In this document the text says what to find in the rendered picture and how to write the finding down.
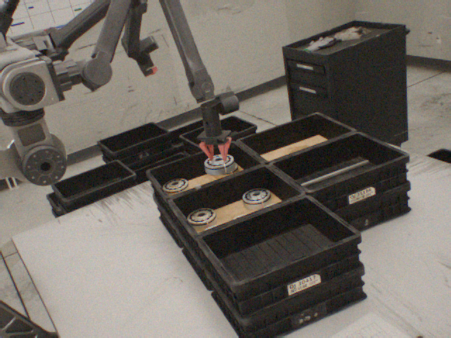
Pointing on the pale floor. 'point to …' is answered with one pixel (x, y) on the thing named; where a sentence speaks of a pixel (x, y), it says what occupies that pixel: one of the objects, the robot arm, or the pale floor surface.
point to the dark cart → (353, 79)
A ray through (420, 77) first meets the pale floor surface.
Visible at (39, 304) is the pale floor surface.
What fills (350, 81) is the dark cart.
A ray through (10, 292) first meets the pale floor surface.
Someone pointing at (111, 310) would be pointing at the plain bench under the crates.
